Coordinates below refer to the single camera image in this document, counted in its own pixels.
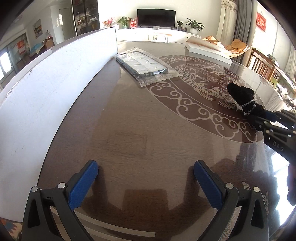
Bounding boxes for orange lounge chair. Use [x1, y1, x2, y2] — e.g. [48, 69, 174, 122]
[203, 36, 250, 58]

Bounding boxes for black sock with white dots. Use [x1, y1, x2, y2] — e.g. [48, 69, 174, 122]
[227, 82, 266, 131]

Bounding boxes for white flat box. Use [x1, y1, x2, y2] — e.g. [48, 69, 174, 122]
[185, 36, 232, 65]

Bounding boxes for white divided organizer box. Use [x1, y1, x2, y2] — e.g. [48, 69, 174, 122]
[1, 28, 117, 222]

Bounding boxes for grey window curtain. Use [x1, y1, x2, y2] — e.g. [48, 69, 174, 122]
[234, 0, 257, 46]

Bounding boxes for black flat screen television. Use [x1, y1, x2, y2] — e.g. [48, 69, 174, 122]
[137, 9, 176, 27]

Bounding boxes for green potted plant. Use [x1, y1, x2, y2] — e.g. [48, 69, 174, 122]
[186, 18, 205, 34]

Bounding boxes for red wall hanging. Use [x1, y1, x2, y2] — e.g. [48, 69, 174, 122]
[256, 12, 266, 32]

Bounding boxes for phone case in plastic bag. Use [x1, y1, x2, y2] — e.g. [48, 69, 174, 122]
[115, 48, 181, 87]

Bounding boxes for white TV cabinet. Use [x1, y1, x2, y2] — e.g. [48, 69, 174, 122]
[116, 28, 201, 44]

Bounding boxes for wooden dining chair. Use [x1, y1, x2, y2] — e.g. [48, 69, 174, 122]
[247, 48, 275, 81]

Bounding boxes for white standing air conditioner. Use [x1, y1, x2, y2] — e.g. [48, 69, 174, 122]
[216, 0, 238, 45]

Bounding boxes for red flower arrangement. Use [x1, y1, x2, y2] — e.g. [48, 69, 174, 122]
[102, 17, 115, 28]

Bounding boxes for dark glass display cabinet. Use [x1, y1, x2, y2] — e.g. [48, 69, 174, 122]
[72, 0, 100, 35]

